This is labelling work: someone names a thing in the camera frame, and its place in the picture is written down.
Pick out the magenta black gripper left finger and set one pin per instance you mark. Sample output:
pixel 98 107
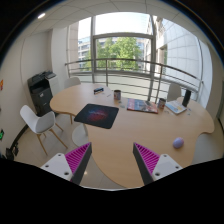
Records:
pixel 70 166

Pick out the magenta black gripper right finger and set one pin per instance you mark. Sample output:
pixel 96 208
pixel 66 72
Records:
pixel 153 166

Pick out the lilac computer mouse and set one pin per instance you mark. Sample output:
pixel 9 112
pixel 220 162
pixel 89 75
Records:
pixel 178 142

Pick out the black mouse pad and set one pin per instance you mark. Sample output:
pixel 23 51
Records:
pixel 97 115

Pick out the white table base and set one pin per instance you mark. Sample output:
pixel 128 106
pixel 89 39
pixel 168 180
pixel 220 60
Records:
pixel 80 135

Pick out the white chair wooden legs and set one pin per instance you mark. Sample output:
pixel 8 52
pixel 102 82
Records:
pixel 40 125

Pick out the colourful magazine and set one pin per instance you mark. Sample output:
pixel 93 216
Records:
pixel 141 106

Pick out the grey mug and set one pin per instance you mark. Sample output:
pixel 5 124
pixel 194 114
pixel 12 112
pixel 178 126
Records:
pixel 161 103

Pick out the light blue book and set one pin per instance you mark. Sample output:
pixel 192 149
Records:
pixel 175 106

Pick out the small black box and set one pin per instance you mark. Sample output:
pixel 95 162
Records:
pixel 98 90

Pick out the dark patterned mug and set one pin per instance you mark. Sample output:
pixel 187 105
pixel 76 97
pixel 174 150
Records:
pixel 117 94

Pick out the white chair right side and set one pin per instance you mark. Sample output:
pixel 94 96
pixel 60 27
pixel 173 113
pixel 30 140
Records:
pixel 174 92

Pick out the white chair behind table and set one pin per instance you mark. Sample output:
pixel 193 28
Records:
pixel 71 82

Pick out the black office printer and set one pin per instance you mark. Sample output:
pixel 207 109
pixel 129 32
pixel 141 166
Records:
pixel 42 88

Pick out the metal window railing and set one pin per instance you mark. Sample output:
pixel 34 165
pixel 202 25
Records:
pixel 135 78

